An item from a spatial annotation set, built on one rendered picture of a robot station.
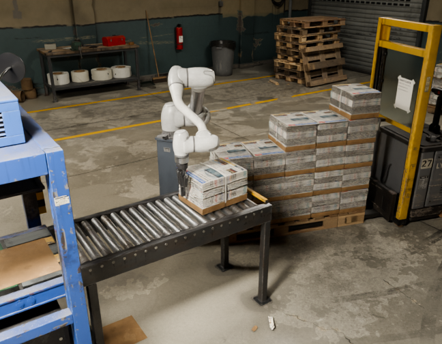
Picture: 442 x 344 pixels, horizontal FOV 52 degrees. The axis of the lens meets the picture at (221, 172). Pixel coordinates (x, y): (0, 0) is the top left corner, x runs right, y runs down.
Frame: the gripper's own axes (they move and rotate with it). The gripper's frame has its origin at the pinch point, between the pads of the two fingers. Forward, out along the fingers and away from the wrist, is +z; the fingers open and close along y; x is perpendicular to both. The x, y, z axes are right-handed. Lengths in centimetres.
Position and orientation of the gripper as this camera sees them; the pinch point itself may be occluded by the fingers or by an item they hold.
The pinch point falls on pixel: (183, 191)
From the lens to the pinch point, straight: 298.7
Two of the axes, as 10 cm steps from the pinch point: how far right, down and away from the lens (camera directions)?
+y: -5.5, -3.4, 7.6
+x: -8.3, 2.2, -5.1
